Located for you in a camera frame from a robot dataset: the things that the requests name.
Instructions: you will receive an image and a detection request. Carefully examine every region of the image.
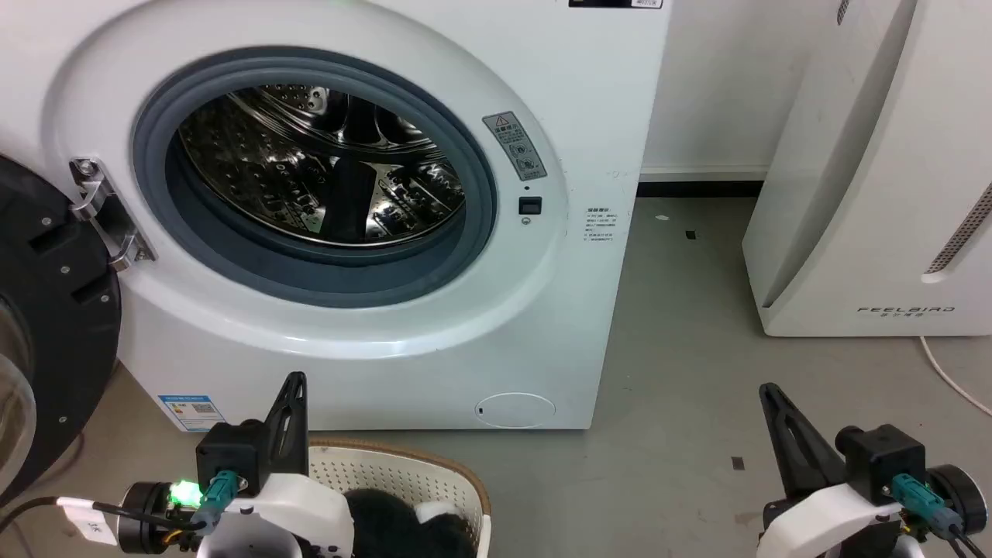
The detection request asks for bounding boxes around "teal connector left camera cable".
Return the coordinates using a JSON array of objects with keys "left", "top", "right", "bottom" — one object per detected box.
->
[{"left": 186, "top": 470, "right": 241, "bottom": 536}]

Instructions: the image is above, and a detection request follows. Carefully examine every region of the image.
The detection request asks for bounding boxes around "black cable with white tag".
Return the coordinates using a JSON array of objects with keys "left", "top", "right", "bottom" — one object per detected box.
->
[{"left": 0, "top": 496, "right": 204, "bottom": 536}]

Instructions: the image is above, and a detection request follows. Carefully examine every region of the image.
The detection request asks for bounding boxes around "black washing machine door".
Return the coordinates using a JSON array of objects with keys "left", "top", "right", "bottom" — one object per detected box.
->
[{"left": 0, "top": 153, "right": 123, "bottom": 506}]

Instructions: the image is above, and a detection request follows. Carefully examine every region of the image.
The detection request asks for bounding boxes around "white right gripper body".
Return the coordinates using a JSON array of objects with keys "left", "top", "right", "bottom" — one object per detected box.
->
[{"left": 757, "top": 484, "right": 906, "bottom": 558}]

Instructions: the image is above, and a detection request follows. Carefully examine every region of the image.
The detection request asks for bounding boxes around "grey rubber door gasket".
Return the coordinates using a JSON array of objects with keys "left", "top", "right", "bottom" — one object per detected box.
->
[{"left": 131, "top": 46, "right": 498, "bottom": 309}]

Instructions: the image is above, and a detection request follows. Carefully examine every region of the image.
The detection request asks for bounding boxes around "teal connector camera cable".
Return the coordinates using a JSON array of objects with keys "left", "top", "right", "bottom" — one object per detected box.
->
[
  {"left": 890, "top": 474, "right": 979, "bottom": 558},
  {"left": 186, "top": 470, "right": 241, "bottom": 536}
]

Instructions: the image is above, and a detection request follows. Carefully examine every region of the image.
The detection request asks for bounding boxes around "black baseboard strip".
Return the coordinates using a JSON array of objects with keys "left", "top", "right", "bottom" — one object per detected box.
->
[{"left": 635, "top": 181, "right": 766, "bottom": 199}]

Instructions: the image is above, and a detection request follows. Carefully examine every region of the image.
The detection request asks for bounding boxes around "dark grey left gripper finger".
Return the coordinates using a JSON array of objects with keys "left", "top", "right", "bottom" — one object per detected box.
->
[{"left": 263, "top": 371, "right": 309, "bottom": 476}]

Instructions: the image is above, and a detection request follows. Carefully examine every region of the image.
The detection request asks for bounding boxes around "small printed text sticker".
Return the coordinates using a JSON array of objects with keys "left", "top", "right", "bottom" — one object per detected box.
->
[{"left": 584, "top": 206, "right": 615, "bottom": 244}]

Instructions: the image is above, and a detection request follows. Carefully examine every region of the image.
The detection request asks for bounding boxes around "white air purifier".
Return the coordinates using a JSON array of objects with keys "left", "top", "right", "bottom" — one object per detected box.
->
[{"left": 742, "top": 0, "right": 992, "bottom": 338}]

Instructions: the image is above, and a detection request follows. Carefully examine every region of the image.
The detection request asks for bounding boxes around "chrome metal door hinge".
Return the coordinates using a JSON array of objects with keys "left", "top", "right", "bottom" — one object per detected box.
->
[{"left": 69, "top": 157, "right": 157, "bottom": 272}]

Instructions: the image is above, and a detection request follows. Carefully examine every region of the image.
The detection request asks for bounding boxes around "white power cable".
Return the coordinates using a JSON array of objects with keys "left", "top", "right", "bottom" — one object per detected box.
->
[{"left": 919, "top": 335, "right": 992, "bottom": 418}]

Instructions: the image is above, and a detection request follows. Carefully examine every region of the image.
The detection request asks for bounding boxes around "grey warning sticker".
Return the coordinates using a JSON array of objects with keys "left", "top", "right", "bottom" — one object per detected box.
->
[{"left": 482, "top": 111, "right": 548, "bottom": 182}]

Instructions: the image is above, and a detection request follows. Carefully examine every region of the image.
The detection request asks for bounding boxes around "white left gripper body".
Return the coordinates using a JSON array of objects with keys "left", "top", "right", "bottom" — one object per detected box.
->
[{"left": 197, "top": 472, "right": 355, "bottom": 558}]

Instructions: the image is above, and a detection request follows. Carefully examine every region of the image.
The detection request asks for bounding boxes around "white oval filter access cover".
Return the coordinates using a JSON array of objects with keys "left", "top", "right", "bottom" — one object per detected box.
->
[{"left": 474, "top": 392, "right": 557, "bottom": 429}]

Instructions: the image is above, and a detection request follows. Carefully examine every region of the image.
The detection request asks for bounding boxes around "stainless steel washing machine drum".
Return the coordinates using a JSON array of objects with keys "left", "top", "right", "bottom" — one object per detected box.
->
[{"left": 177, "top": 84, "right": 467, "bottom": 249}]

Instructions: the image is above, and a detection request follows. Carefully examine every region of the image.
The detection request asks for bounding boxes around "teal connector right camera cable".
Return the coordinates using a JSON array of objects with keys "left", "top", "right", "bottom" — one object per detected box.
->
[{"left": 890, "top": 474, "right": 979, "bottom": 558}]

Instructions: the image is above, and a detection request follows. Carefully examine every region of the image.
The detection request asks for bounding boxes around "blue energy label sticker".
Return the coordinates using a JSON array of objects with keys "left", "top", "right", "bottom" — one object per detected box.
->
[{"left": 158, "top": 394, "right": 227, "bottom": 432}]

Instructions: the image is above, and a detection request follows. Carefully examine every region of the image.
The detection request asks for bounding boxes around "white perforated laundry basket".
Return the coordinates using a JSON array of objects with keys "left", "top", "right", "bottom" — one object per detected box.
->
[{"left": 308, "top": 439, "right": 493, "bottom": 558}]

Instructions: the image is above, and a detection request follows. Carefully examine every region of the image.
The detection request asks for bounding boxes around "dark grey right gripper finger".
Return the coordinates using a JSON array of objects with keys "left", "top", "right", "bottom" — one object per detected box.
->
[{"left": 759, "top": 382, "right": 847, "bottom": 501}]

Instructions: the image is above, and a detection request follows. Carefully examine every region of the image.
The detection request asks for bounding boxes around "white front-load washing machine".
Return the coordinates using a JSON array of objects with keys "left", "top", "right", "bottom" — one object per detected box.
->
[{"left": 0, "top": 0, "right": 673, "bottom": 432}]

